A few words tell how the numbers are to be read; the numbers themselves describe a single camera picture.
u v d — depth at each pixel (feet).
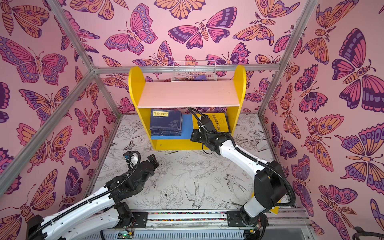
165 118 2.98
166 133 2.94
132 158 2.14
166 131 2.89
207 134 2.05
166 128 2.87
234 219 2.39
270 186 1.41
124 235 2.38
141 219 2.41
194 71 3.04
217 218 2.45
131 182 1.84
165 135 2.95
